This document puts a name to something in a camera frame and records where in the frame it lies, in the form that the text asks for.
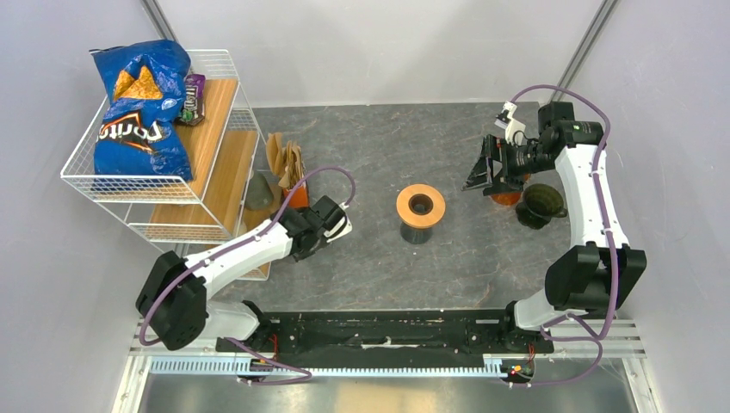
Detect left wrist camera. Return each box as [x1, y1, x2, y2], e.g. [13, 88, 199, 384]
[320, 196, 353, 243]

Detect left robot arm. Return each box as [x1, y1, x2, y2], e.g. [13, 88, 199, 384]
[135, 196, 352, 352]

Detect dark glass carafe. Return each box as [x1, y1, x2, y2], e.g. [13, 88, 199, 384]
[399, 223, 433, 245]

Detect dark green ceramic dripper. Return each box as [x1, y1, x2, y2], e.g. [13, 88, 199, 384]
[515, 183, 568, 230]

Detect white wire shelf rack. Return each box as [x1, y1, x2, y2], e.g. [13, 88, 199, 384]
[60, 49, 267, 255]

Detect blue Doritos chip bag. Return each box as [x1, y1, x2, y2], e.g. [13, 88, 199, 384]
[90, 40, 193, 182]

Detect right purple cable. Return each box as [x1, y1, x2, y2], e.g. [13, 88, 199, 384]
[507, 83, 620, 390]

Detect orange filter holder box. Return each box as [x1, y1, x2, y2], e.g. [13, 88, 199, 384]
[281, 176, 310, 208]

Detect wooden dripper collar ring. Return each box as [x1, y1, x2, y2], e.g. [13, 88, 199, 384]
[396, 183, 447, 231]

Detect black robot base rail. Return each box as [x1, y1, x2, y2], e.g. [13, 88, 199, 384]
[243, 309, 554, 369]

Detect orange liquid glass beaker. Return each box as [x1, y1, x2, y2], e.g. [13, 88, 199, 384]
[491, 190, 523, 207]

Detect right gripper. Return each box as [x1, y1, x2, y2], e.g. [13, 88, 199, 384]
[461, 133, 557, 196]

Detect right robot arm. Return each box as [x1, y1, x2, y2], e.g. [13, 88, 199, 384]
[461, 101, 647, 352]

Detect purple candy packet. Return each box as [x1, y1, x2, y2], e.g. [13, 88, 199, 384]
[176, 73, 206, 126]

